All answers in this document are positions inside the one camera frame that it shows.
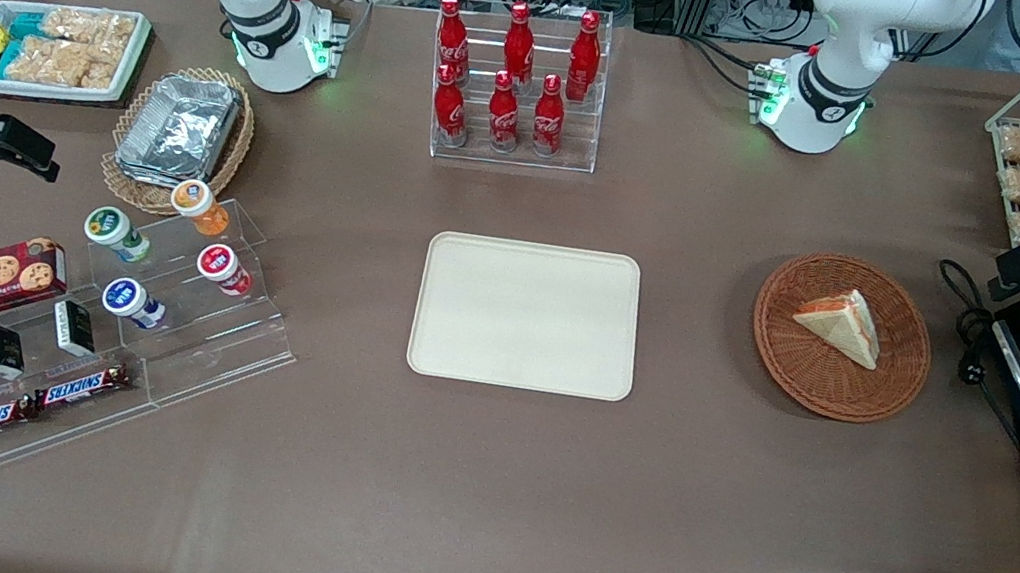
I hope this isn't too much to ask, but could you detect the plastic-wrapped triangle sandwich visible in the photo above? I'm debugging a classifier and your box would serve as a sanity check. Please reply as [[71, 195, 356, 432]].
[[786, 280, 889, 372]]

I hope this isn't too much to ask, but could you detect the white rectangular snack tray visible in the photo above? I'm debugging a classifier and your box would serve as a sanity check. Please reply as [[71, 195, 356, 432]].
[[0, 0, 156, 118]]

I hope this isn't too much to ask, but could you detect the oval light wicker basket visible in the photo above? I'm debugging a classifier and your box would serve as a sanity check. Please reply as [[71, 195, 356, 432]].
[[94, 53, 263, 228]]

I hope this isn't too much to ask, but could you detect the round brown wicker basket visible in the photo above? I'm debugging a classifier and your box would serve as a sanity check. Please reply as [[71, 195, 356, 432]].
[[740, 243, 945, 434]]

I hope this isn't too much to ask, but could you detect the beige plastic serving tray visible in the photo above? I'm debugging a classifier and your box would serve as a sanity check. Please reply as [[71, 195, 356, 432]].
[[404, 226, 652, 406]]

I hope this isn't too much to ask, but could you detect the green lid yogurt cup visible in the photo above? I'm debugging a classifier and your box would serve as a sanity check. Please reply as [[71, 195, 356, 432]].
[[79, 203, 157, 266]]

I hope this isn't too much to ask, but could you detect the stack of foil trays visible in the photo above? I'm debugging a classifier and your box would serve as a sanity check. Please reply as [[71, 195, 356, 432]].
[[112, 67, 246, 194]]

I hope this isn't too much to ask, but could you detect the blue lid yogurt cup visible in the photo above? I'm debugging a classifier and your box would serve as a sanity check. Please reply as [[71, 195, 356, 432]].
[[97, 275, 169, 333]]

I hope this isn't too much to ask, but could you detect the orange lid yogurt cup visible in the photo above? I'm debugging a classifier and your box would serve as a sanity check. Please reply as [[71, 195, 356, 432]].
[[166, 177, 236, 240]]

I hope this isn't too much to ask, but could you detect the small black box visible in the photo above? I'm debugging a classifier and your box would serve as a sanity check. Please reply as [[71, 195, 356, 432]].
[[0, 324, 31, 384], [47, 298, 103, 360]]

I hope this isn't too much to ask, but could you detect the red lid yogurt cup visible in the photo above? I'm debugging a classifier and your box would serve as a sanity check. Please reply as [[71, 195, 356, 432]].
[[192, 241, 258, 299]]

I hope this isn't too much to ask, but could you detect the clear acrylic stepped stand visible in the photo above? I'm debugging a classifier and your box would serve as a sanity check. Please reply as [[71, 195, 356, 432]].
[[63, 177, 320, 428], [0, 276, 177, 498]]

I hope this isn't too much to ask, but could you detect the red cola bottle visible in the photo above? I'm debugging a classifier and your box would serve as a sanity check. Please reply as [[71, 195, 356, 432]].
[[426, 62, 478, 150], [482, 69, 529, 156], [528, 72, 572, 159], [562, 8, 607, 105], [497, 0, 543, 93], [428, 0, 481, 87]]

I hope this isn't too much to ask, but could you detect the clear acrylic bottle rack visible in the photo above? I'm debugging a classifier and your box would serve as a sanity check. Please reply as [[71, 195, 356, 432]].
[[416, 0, 619, 182]]

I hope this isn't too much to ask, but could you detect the black power cable with plug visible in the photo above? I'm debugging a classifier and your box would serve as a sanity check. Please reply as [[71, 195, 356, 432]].
[[913, 257, 1020, 450]]

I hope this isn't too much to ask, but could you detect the black arm base cable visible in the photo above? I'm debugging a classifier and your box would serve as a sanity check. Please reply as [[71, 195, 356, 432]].
[[677, 33, 771, 98]]

